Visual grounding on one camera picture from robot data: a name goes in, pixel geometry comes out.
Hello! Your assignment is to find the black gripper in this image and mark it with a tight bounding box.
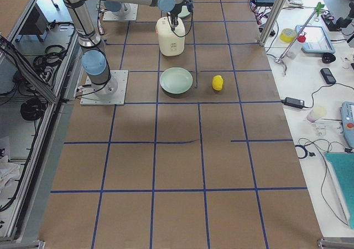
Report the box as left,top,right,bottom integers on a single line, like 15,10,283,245
167,0,194,30

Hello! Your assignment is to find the white rice cooker pink handle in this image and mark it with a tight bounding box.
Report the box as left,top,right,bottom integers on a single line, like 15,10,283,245
155,17,185,56

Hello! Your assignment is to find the mint green plate far side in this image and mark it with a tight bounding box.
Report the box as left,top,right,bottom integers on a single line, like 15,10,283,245
178,6,191,19

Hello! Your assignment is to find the mint green plate near potato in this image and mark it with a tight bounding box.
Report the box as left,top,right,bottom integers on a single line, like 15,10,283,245
159,68,194,94

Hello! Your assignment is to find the yellow toy potato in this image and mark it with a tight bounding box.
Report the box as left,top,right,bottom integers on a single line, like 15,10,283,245
211,75,224,91

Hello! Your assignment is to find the yellow tape roll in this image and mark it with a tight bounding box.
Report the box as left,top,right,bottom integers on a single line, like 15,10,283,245
279,28,298,43

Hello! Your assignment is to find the red cap bottle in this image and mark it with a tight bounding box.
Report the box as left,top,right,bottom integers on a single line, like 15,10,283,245
286,35,306,59

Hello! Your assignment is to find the blue teach pendant tablet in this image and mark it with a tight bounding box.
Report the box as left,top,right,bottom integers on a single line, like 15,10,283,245
301,25,335,54

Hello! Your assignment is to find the black power adapter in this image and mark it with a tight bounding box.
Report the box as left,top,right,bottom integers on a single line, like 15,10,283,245
281,97,305,109

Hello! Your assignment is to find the black remote device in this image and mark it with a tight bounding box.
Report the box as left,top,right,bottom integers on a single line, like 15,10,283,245
320,68,336,85

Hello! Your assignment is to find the clear plastic cup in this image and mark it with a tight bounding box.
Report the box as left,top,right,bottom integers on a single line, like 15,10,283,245
306,105,327,123

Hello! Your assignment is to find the teal cutting mat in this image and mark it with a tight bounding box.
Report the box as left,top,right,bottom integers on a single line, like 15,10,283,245
325,153,353,229

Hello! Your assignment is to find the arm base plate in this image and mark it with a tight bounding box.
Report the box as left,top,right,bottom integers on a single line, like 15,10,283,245
80,70,128,106
103,1,138,22

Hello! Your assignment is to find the aluminium frame post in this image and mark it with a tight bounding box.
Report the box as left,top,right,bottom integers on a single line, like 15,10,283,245
258,0,286,46

